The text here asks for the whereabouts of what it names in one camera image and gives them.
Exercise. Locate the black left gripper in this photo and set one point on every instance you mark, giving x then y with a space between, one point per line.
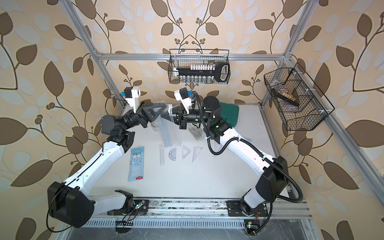
143 113

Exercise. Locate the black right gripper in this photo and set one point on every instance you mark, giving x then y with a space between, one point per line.
183 118

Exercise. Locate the blue straight ruler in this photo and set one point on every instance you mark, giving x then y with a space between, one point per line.
164 131

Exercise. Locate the clear straight ruler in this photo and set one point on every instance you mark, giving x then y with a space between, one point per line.
162 156

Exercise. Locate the clear protractor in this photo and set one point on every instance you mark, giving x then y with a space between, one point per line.
173 154

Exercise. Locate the clear triangle ruler small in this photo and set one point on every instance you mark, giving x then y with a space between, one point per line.
185 151

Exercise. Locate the clear triangle ruler long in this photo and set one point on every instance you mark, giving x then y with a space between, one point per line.
196 153

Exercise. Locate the blue ruler set pouch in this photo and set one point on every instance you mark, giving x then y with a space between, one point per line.
136 164

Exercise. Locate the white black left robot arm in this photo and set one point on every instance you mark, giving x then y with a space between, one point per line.
70 201

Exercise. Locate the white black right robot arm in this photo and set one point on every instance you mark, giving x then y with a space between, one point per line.
272 172

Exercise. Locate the black socket bit holder set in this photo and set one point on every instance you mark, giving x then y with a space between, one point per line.
215 72

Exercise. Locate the green plastic tool case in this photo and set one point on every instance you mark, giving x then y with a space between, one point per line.
230 113

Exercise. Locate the dark tool in right basket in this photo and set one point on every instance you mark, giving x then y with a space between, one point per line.
290 99

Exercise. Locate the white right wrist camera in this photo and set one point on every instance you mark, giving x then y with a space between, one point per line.
185 97

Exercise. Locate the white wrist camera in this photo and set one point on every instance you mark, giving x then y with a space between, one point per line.
185 97
131 96

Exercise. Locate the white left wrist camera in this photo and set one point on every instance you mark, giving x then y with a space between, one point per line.
131 96

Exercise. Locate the black wire basket back wall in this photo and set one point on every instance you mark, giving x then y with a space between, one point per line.
186 57

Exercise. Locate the black wire basket wall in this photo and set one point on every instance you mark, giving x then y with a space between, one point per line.
186 57
314 105

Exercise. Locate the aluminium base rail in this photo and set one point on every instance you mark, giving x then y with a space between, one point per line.
219 209

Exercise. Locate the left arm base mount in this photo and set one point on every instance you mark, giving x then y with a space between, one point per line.
130 205

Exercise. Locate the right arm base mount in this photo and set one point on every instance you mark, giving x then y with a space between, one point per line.
239 208

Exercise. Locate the aluminium frame post back left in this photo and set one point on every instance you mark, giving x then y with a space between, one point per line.
70 11

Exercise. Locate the aluminium frame post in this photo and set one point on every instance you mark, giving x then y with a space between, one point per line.
284 58
70 11

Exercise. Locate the black wire basket right wall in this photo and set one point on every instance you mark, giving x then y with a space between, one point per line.
314 105

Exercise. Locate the aluminium frame post back right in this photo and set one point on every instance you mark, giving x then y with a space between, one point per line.
284 58

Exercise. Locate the aluminium frame rail right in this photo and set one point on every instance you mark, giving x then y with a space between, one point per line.
338 175

